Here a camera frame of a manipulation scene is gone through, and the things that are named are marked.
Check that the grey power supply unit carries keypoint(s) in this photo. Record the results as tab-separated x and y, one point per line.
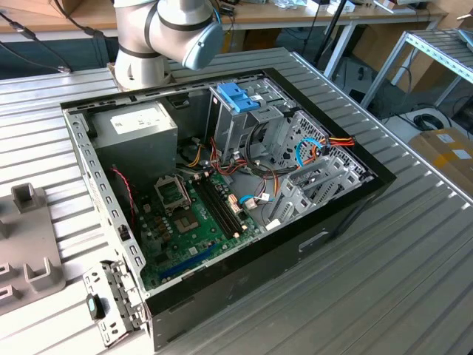
136	151

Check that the brown cardboard box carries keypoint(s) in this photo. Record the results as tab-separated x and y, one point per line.
44	5

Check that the blue plastic cage latch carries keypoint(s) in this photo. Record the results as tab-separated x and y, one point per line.
236	94

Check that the wooden desk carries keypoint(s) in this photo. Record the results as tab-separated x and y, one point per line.
288	16

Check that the blue expansion slot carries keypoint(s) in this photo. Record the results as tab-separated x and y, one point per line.
188	260

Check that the grey metal disk bay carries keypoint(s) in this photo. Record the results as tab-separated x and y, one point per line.
295	192

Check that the white board connector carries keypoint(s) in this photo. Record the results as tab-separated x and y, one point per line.
233	205

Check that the green motherboard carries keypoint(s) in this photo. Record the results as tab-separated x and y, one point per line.
173	247

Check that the grey metal slat shelf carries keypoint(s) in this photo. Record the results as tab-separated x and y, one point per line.
436	46

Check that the grey parts rack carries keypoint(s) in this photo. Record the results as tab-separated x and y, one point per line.
33	236

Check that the metal expansion card bracket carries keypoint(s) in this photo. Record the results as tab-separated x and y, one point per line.
118	296

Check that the CPU socket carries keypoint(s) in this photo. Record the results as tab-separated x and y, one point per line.
186	222

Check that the black stand pole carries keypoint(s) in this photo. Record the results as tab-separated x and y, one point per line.
332	26

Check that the cardboard box with yellow tape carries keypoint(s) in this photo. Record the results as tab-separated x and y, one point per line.
443	155

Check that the black RAM slot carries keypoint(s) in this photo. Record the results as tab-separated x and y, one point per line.
223	207
229	207
217	207
211	207

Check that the grey metal drive cage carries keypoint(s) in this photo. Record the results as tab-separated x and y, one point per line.
225	125

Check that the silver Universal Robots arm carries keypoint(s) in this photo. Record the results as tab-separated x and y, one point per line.
173	22

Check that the black open PC case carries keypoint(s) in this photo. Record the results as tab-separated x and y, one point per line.
258	270

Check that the black case latch knob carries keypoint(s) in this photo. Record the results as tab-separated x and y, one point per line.
95	307

